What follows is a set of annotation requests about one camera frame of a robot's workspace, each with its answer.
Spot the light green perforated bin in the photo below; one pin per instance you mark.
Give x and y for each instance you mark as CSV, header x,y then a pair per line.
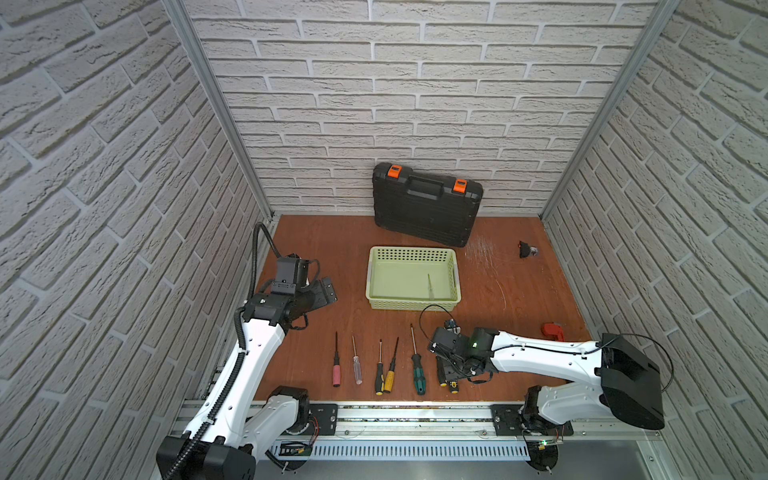
x,y
397,278

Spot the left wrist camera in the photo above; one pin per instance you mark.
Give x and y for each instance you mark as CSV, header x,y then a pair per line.
x,y
291,275

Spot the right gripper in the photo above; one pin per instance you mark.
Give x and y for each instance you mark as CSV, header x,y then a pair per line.
x,y
449,375

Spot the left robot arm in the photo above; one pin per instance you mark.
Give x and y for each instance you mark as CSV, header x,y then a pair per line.
x,y
225,440

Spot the red handled wrench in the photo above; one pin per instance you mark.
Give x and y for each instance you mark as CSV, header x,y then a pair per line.
x,y
553,331

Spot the small black clamp object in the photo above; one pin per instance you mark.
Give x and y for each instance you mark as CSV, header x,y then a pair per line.
x,y
526,250

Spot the black plastic tool case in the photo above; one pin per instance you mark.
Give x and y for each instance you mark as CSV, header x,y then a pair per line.
x,y
429,206

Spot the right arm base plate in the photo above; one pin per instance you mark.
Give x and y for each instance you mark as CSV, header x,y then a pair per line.
x,y
513,420

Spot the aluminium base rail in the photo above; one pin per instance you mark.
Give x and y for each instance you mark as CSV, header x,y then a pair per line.
x,y
464,431

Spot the clear red handled screwdriver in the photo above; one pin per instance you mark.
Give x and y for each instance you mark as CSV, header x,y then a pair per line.
x,y
357,369

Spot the black yellow flathead screwdriver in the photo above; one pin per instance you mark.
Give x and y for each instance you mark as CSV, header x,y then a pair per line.
x,y
379,378

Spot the pink handled screwdriver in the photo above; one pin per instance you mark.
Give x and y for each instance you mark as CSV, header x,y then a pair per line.
x,y
336,369

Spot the black yellow Phillips screwdriver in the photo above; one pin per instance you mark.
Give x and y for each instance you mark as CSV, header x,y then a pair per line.
x,y
441,372

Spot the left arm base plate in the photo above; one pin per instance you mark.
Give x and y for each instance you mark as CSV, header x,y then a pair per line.
x,y
321,420

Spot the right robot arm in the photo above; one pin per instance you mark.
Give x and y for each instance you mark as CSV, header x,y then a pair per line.
x,y
608,378

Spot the green black Phillips screwdriver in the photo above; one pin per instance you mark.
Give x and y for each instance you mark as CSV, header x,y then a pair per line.
x,y
418,370

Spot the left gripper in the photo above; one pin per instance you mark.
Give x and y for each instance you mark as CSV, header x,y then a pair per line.
x,y
321,294

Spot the orange handled black screwdriver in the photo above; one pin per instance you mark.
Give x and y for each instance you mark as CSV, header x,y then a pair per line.
x,y
390,375

